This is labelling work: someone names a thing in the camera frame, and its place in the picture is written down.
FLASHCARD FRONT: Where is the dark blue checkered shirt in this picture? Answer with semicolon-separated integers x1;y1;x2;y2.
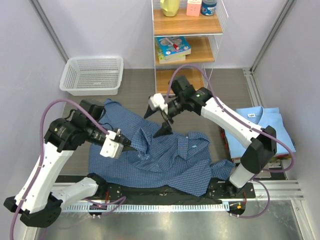
88;99;235;197

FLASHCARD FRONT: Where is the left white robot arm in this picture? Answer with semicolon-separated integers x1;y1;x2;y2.
3;99;134;228

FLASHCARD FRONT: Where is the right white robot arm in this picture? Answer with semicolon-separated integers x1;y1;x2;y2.
144;75;277;198

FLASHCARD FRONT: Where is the folded shirts pile underneath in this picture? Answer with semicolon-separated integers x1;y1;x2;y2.
221;120;296;164

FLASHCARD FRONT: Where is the green book underneath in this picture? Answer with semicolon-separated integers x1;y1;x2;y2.
155;42;186;64

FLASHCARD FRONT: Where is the blue children's book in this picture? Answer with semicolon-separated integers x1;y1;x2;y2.
155;36;192;60

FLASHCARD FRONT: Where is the red white marker pen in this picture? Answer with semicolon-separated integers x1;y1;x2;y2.
165;37;180;50

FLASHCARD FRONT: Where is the white plastic laundry basket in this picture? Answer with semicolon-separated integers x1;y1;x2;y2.
59;56;124;96

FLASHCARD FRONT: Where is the folded light blue shirt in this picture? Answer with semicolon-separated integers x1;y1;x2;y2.
225;106;296;159

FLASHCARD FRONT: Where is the yellow plastic jug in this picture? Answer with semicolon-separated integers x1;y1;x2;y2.
160;0;180;17

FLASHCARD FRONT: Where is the pink carton box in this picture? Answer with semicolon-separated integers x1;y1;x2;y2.
186;0;202;17

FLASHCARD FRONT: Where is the blue labelled can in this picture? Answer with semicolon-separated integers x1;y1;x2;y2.
200;0;218;16

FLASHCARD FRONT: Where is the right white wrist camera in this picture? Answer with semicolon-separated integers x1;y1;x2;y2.
148;93;167;111

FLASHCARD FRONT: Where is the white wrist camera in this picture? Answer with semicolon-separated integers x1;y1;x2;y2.
148;93;167;111
99;138;124;159

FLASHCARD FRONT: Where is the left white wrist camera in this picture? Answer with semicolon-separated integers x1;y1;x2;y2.
99;138;124;159

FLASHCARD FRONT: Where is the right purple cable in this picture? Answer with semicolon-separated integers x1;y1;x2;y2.
164;64;296;220

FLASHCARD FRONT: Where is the purple cable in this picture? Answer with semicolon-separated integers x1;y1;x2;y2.
164;64;296;220
8;98;127;240

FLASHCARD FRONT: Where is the black mounting base plate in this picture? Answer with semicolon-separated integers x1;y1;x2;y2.
54;174;257;203

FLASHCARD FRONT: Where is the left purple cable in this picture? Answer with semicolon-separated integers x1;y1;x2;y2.
8;98;127;240

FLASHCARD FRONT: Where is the white wire wooden shelf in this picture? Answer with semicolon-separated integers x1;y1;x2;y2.
151;0;229;95

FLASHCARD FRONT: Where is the aluminium rail frame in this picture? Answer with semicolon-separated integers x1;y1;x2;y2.
62;180;304;214

